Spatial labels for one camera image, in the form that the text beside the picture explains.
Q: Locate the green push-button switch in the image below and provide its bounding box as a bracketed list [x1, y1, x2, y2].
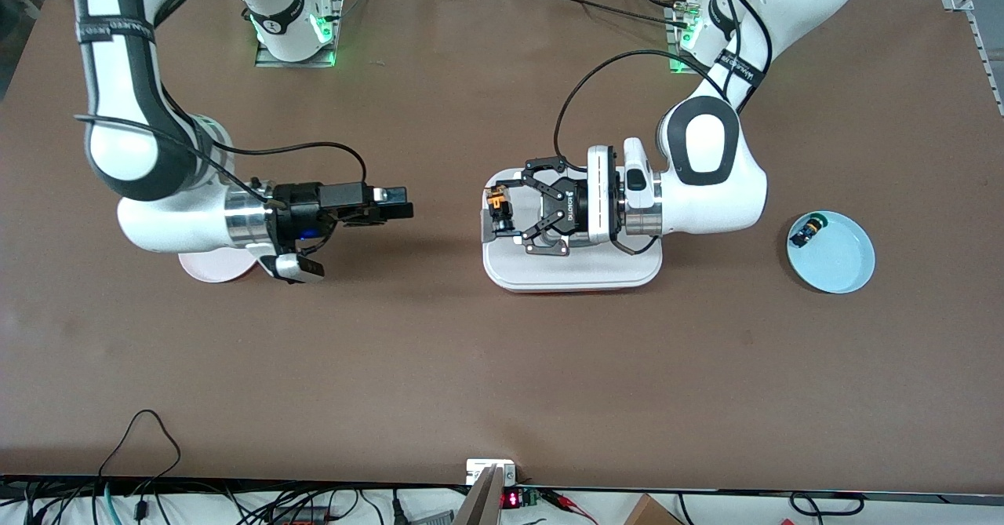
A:
[791, 214, 831, 247]

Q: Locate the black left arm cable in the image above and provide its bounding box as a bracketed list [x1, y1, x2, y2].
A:
[553, 0, 776, 166]

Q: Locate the brown cardboard piece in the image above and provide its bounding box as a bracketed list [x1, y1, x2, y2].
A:
[624, 494, 683, 525]

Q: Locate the orange push-button switch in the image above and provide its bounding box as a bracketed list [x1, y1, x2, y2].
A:
[485, 186, 517, 242]

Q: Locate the pink round plate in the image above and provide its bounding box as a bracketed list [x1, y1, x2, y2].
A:
[179, 246, 261, 284]

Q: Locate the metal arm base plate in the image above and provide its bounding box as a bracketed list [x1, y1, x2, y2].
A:
[255, 0, 344, 68]
[667, 3, 711, 75]

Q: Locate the white lidded lunch box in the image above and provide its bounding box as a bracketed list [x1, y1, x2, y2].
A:
[480, 166, 664, 293]

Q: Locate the black coiled cable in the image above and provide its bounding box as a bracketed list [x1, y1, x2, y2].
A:
[788, 492, 865, 518]

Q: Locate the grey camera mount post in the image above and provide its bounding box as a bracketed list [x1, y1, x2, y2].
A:
[455, 458, 518, 525]

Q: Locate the light blue round plate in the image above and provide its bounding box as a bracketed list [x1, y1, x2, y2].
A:
[787, 211, 876, 295]

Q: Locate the red clip lead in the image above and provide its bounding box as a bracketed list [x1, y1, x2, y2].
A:
[541, 490, 598, 523]

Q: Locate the black cable bundle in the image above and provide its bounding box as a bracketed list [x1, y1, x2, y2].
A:
[541, 0, 691, 28]

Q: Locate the black looped cable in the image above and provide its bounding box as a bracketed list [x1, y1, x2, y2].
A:
[98, 409, 182, 498]

